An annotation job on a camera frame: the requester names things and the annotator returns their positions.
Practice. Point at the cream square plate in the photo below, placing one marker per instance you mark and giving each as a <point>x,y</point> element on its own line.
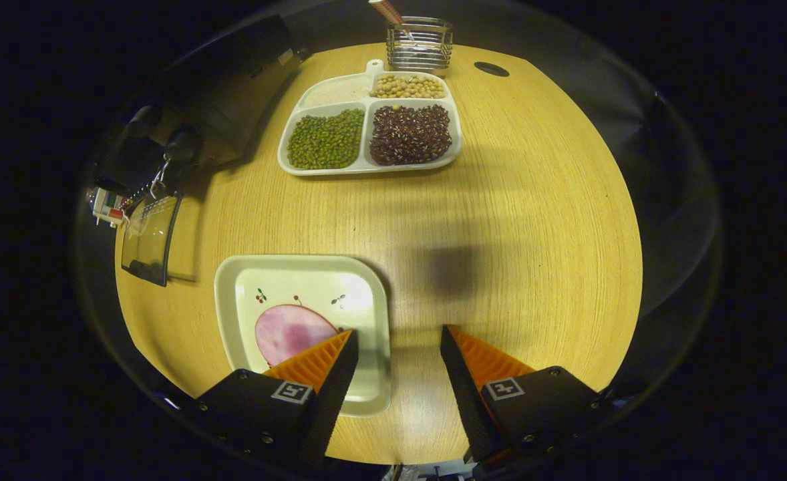
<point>367,334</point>

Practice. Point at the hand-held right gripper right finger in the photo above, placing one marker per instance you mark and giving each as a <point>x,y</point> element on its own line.
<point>467,401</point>

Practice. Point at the pile of green mung beans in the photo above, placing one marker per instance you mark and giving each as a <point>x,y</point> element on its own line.
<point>327,139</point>

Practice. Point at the black table grommet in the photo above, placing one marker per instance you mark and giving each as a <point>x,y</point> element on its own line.
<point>491,69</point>

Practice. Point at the striped stick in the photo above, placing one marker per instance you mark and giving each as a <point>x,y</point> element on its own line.
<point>387,10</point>

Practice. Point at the white divided tray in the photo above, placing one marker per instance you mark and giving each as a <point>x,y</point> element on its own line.
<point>365,133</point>

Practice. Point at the black electric oven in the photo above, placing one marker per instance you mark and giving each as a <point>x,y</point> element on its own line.
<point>233,87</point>

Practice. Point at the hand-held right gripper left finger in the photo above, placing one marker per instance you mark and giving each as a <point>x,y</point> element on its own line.
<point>330,401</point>

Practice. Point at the pile of white rice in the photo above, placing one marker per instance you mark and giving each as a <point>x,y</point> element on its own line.
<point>340,90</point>

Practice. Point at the pink ham slice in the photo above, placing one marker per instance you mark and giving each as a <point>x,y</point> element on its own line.
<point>290,334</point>

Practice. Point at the pile of soybeans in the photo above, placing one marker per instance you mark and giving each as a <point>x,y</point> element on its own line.
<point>408,87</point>

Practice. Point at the white toaster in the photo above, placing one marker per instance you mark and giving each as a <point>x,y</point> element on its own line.
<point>107,208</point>

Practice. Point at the pile of red beans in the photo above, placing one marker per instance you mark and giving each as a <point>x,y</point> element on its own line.
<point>410,133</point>

